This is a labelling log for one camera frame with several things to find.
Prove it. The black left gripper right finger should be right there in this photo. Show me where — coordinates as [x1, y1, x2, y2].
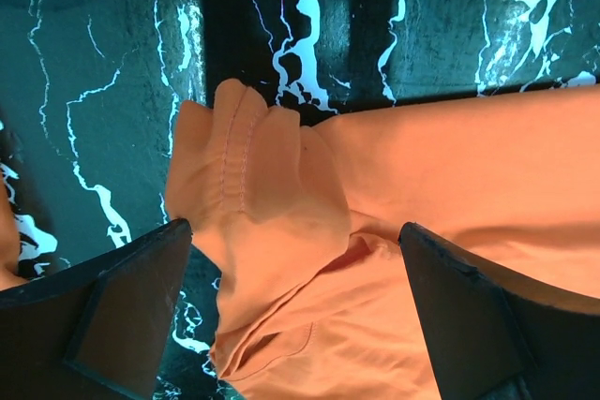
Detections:
[399, 222, 599, 399]

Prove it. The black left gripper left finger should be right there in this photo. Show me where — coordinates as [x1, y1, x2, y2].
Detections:
[1, 219, 191, 399]

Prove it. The orange t-shirt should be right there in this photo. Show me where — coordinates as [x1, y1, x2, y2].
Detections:
[165, 79, 599, 399]

